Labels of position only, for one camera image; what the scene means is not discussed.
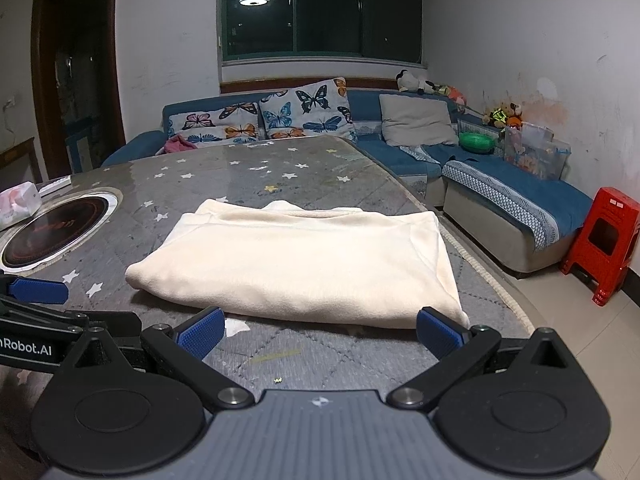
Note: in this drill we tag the white wall socket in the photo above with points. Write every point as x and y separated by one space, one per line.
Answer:
9 104

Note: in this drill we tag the pink cloth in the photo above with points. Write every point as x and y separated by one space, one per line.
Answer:
180 146

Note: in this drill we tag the blue cabinet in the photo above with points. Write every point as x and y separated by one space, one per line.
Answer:
82 142

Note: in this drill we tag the wooden side table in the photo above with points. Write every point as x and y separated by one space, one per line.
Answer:
20 155

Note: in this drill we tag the cream sweatshirt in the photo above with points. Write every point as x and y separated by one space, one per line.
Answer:
300 260

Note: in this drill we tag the neon yellow black toy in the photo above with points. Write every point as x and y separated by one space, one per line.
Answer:
497 117

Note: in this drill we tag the round black induction cooktop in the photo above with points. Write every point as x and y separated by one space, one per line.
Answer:
55 230

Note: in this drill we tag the brown teddy bear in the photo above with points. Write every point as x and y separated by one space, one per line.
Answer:
513 109

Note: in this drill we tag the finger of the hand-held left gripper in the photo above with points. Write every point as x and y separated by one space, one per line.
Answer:
100 321
40 291

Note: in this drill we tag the clear plastic storage box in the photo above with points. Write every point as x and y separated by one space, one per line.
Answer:
535 152

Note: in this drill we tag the small tan plush toy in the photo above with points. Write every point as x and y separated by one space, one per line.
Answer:
486 117

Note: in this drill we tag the blue corner sofa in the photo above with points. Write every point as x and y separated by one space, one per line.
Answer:
385 152

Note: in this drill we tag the grey star print tablecloth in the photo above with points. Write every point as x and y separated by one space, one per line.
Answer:
300 170

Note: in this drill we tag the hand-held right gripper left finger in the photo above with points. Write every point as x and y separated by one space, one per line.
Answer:
202 332

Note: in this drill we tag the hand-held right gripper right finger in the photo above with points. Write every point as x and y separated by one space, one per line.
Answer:
440 332

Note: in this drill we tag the green round toy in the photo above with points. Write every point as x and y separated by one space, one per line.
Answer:
476 141

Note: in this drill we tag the black and white plush toy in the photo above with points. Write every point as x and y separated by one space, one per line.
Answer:
410 80

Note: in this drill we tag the white remote control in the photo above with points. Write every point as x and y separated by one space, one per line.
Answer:
52 187

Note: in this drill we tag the butterfly print cushion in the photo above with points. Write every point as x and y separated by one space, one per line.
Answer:
305 110
215 122

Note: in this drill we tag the plain grey cushion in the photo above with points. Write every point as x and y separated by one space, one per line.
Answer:
415 120

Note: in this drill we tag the pink orange plush toy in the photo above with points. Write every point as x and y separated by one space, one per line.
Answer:
452 94

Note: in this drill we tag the red plastic stool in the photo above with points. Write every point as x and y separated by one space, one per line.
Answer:
600 240

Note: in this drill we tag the green framed window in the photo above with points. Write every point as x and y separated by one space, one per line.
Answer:
325 10

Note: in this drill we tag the dark wooden door frame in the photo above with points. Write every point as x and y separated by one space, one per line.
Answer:
114 85

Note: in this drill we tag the white green tissue pack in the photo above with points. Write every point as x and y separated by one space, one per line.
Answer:
17 205

